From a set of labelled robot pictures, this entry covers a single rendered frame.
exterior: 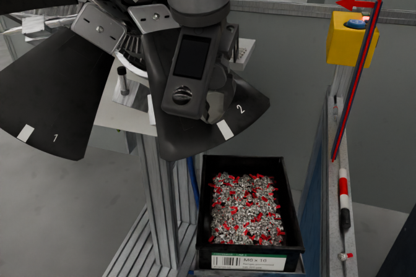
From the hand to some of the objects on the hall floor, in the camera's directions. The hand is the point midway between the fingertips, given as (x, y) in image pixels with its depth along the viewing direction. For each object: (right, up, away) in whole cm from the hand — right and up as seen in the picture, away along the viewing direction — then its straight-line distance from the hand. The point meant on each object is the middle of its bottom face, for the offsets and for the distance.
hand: (208, 121), depth 51 cm
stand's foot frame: (-14, -60, +93) cm, 112 cm away
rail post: (+38, -62, +91) cm, 116 cm away
